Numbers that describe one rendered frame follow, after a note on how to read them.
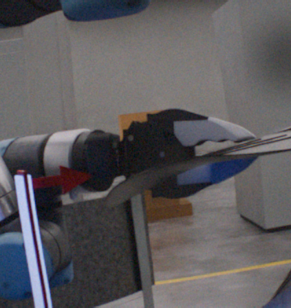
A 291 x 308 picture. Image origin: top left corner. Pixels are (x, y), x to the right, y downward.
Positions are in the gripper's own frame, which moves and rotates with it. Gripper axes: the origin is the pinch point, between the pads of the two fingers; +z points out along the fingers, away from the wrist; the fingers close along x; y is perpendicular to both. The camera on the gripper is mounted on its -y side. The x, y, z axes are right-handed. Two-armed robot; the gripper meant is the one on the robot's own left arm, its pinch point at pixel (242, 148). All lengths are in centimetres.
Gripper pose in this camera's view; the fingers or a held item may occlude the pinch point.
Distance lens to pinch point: 78.4
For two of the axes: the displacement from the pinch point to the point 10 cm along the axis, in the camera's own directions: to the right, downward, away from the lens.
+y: 5.1, 0.0, 8.6
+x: 0.6, 10.0, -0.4
